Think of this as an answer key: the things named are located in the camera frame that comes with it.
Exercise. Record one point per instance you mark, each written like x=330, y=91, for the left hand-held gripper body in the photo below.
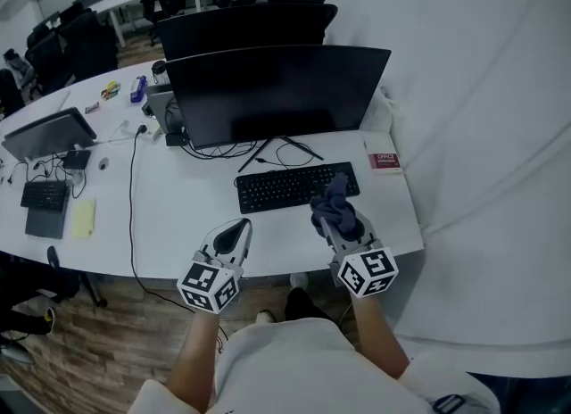
x=207, y=285

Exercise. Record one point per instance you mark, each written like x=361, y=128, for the yellow notepad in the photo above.
x=84, y=219

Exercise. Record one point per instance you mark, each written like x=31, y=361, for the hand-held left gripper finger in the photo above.
x=246, y=238
x=210, y=234

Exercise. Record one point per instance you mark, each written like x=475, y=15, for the grey tablet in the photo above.
x=44, y=225

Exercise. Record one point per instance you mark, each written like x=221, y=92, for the white round puck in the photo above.
x=103, y=163

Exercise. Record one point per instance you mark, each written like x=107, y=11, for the large black keyboard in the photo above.
x=285, y=189

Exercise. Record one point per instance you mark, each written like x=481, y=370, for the grey tilted monitor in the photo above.
x=49, y=133

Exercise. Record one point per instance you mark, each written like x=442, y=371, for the clear jar with black lid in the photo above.
x=159, y=72

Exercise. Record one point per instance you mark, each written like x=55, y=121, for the small dark packet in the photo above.
x=92, y=108

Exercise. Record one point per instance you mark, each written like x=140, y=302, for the black curved computer monitor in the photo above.
x=267, y=91

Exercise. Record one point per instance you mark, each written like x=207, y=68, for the small black box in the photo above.
x=76, y=159

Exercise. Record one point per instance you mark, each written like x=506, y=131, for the person's left forearm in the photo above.
x=196, y=358

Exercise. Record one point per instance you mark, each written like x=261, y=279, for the person's white shirt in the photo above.
x=290, y=372

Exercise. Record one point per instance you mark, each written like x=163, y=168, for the person's black trouser leg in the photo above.
x=305, y=307

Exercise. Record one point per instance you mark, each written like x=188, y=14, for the person's white shoe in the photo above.
x=265, y=316
x=299, y=280

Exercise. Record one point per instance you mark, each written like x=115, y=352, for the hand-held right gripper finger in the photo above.
x=366, y=227
x=328, y=234

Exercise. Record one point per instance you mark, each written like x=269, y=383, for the white background desk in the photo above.
x=125, y=2

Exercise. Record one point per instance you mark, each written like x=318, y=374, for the white power strip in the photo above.
x=145, y=129

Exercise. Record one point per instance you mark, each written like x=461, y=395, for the grey mini computer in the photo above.
x=159, y=106

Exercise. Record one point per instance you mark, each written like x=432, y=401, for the black adapter dock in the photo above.
x=176, y=140

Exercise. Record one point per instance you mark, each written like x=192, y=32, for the small black keyboard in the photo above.
x=44, y=196

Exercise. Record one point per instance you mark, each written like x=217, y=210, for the dark blue cloth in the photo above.
x=338, y=211

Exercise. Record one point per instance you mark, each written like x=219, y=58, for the white backdrop sheet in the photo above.
x=468, y=113

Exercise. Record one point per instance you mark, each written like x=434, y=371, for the black monitor without stand view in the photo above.
x=245, y=28

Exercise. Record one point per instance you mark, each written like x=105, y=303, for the person's right forearm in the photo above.
x=379, y=341

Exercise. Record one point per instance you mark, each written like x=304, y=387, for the colourful snack packet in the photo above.
x=110, y=91

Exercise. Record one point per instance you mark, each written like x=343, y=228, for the red and white box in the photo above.
x=384, y=158

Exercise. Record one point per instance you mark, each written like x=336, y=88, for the blue packet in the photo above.
x=138, y=90

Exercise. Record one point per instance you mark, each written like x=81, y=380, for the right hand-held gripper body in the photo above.
x=368, y=271

